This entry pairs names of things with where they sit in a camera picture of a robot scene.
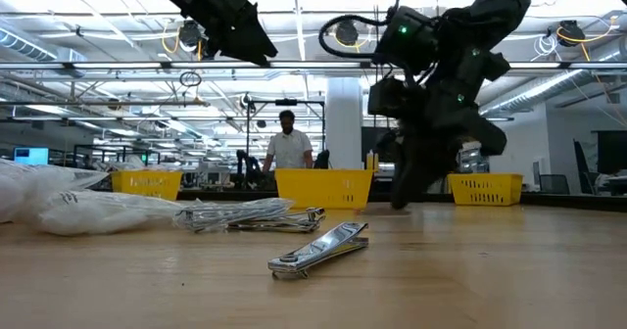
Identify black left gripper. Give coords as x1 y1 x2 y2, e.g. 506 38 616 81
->
180 0 279 68

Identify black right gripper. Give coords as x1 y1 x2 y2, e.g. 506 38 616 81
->
374 72 509 211

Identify bagged steel nail clipper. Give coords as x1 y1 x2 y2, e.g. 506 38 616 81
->
173 197 295 233

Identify yellow plastic basket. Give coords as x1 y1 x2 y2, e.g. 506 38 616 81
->
274 168 374 211
110 170 183 203
448 172 524 207

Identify white square column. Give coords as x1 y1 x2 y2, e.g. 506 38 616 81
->
325 76 364 171

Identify person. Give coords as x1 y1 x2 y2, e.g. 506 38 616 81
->
262 109 314 171

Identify dark office chair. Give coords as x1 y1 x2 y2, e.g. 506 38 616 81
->
538 173 572 196

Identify black slanted panel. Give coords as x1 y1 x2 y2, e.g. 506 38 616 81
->
572 140 600 197

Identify bagged white cotton pads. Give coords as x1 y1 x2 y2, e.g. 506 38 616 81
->
36 190 190 237
0 160 38 225
19 164 110 208

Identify computer monitor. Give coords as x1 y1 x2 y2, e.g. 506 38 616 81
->
13 147 50 166

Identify black metal frame station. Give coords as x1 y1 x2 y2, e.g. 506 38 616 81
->
244 99 327 173

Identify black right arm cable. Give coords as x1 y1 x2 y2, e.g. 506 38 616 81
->
317 0 410 62

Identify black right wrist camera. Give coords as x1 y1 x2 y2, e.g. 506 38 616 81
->
366 76 410 120

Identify silver ventilation duct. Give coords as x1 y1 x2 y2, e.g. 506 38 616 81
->
477 37 627 118

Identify black wall screen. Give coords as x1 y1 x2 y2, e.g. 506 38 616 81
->
596 130 627 171

